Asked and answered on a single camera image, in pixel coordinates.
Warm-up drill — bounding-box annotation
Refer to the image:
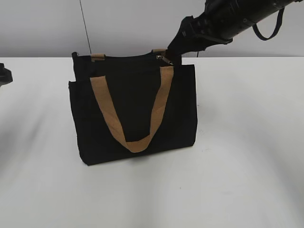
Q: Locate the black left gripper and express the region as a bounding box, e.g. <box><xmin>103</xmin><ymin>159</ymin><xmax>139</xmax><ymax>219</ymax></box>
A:
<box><xmin>0</xmin><ymin>63</ymin><xmax>13</xmax><ymax>86</ymax></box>

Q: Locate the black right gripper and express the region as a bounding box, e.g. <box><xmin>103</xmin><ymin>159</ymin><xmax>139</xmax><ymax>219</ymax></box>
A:
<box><xmin>166</xmin><ymin>0</ymin><xmax>252</xmax><ymax>61</ymax></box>

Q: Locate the metal zipper pull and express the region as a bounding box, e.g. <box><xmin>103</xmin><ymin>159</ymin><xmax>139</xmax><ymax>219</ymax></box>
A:
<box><xmin>156</xmin><ymin>55</ymin><xmax>174</xmax><ymax>66</ymax></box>

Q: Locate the black canvas tote bag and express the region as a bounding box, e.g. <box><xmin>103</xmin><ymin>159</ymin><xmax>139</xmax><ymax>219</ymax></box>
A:
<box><xmin>68</xmin><ymin>49</ymin><xmax>198</xmax><ymax>165</ymax></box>

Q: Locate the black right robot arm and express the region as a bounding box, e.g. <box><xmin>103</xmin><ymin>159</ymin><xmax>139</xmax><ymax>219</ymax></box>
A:
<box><xmin>166</xmin><ymin>0</ymin><xmax>294</xmax><ymax>60</ymax></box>

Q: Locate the black right arm cable loop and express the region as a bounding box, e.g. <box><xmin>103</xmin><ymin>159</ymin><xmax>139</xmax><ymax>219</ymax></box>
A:
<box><xmin>252</xmin><ymin>7</ymin><xmax>285</xmax><ymax>41</ymax></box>

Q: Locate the left black wall cable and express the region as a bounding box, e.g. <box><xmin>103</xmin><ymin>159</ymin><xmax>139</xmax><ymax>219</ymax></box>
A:
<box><xmin>80</xmin><ymin>0</ymin><xmax>93</xmax><ymax>53</ymax></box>

